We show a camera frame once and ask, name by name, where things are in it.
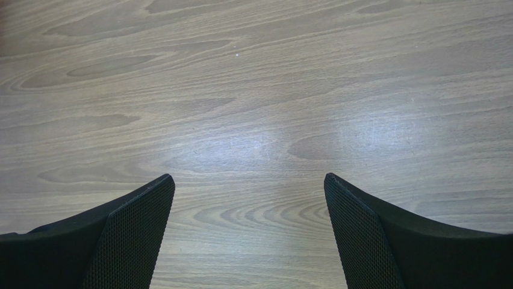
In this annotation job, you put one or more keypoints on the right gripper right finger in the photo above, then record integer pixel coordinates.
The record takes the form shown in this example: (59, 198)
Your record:
(384, 246)

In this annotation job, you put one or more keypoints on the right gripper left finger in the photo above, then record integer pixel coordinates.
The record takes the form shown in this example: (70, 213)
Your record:
(114, 245)

